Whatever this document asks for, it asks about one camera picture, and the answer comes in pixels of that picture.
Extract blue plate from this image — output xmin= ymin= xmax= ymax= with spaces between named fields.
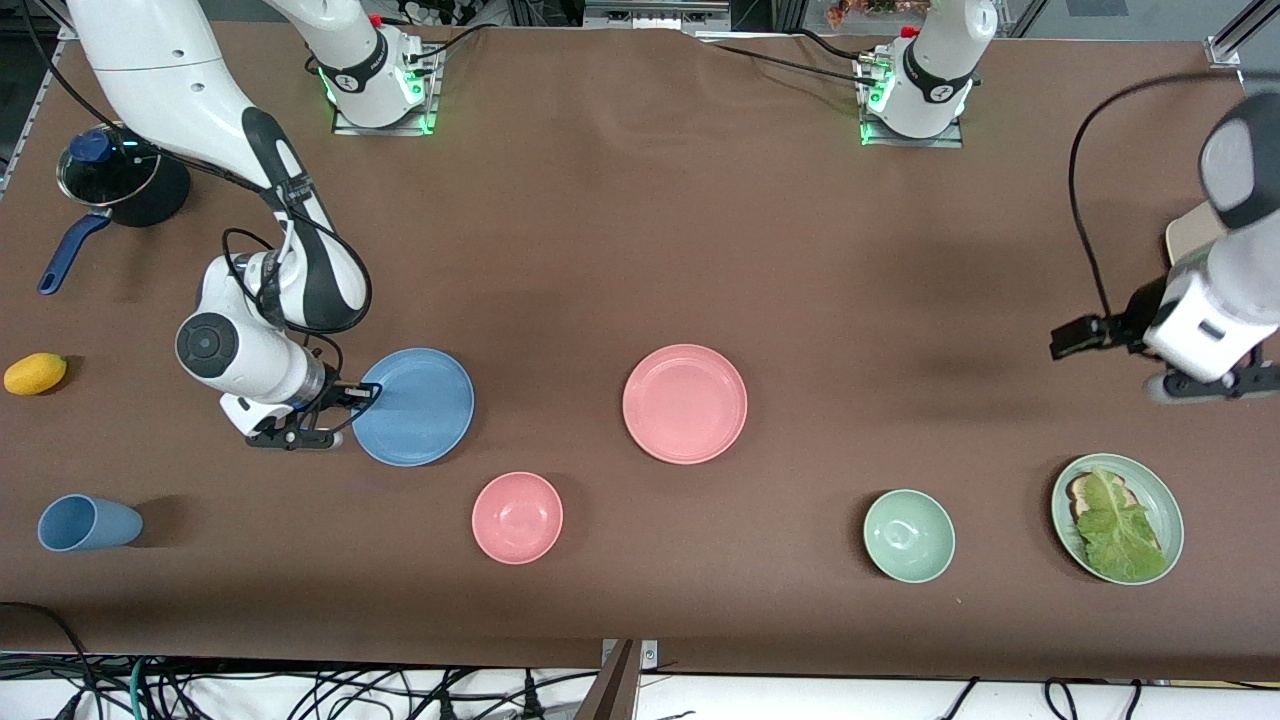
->
xmin=350 ymin=347 xmax=475 ymax=468

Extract pink plate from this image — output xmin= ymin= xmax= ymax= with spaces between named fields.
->
xmin=622 ymin=344 xmax=749 ymax=466

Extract beige wooden cutting board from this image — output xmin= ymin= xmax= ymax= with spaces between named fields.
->
xmin=1165 ymin=200 xmax=1233 ymax=269

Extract toasted bread slice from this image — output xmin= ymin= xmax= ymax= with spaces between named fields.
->
xmin=1066 ymin=472 xmax=1133 ymax=523

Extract green oval plate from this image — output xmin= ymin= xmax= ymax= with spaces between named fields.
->
xmin=1050 ymin=453 xmax=1186 ymax=587

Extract green lettuce leaf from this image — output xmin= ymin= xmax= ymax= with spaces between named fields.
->
xmin=1075 ymin=466 xmax=1166 ymax=583

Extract small pink bowl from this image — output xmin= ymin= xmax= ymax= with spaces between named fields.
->
xmin=471 ymin=471 xmax=565 ymax=566

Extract small green bowl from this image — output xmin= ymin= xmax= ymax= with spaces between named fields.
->
xmin=863 ymin=488 xmax=957 ymax=584

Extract blue plastic cup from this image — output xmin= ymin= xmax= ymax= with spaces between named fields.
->
xmin=37 ymin=494 xmax=144 ymax=553

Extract yellow lemon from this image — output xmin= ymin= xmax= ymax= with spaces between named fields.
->
xmin=3 ymin=352 xmax=69 ymax=397

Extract orange artificial flowers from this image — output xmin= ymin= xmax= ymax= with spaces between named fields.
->
xmin=826 ymin=0 xmax=936 ymax=29

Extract grey metal box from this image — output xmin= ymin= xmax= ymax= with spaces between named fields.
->
xmin=583 ymin=0 xmax=733 ymax=33

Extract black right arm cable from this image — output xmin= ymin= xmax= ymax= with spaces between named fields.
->
xmin=20 ymin=0 xmax=375 ymax=401

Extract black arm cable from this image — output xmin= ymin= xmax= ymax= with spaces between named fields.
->
xmin=1068 ymin=72 xmax=1280 ymax=321
xmin=20 ymin=0 xmax=375 ymax=401

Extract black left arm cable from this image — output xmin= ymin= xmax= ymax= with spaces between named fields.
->
xmin=1068 ymin=72 xmax=1280 ymax=321

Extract black saucepan blue handle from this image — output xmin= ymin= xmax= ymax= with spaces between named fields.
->
xmin=38 ymin=140 xmax=192 ymax=297

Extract aluminium frame profile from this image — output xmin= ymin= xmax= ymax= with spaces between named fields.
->
xmin=0 ymin=20 xmax=76 ymax=196
xmin=1205 ymin=0 xmax=1280 ymax=69

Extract black base cable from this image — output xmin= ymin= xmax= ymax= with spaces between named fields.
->
xmin=695 ymin=38 xmax=881 ymax=86
xmin=405 ymin=22 xmax=501 ymax=63
xmin=795 ymin=28 xmax=876 ymax=63

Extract grey metal table bracket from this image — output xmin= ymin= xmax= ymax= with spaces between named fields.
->
xmin=575 ymin=638 xmax=661 ymax=720

